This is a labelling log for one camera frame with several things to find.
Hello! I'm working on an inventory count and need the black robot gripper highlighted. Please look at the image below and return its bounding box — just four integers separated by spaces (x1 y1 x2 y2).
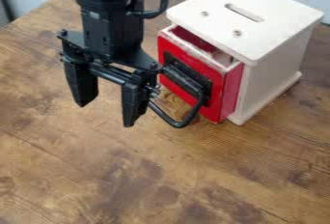
57 11 161 127

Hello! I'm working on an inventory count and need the red drawer with black handle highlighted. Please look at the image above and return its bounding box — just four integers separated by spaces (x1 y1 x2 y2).
149 25 244 128

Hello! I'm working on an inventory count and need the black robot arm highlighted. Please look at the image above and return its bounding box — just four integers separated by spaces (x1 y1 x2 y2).
56 0 168 127

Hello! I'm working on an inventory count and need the white wooden drawer box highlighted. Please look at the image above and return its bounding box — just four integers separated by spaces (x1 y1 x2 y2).
165 0 323 126

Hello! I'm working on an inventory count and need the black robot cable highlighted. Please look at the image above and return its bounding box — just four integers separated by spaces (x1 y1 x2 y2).
126 0 169 20

